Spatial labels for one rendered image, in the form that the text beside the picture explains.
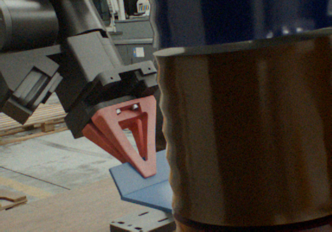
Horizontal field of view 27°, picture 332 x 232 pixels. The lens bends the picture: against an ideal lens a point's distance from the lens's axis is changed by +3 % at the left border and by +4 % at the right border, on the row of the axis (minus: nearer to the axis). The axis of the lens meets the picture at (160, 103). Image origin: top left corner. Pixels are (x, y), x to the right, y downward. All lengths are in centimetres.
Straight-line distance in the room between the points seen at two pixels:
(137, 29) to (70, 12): 832
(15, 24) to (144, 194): 20
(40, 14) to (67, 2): 5
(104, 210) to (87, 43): 32
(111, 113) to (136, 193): 8
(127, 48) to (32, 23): 864
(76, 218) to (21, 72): 32
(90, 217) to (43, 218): 7
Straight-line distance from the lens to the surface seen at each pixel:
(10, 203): 410
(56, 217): 93
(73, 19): 69
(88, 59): 66
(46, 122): 684
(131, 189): 65
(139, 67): 66
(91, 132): 67
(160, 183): 67
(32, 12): 66
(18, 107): 64
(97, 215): 91
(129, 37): 921
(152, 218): 83
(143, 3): 932
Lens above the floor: 116
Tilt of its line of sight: 9 degrees down
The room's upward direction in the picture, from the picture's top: 7 degrees counter-clockwise
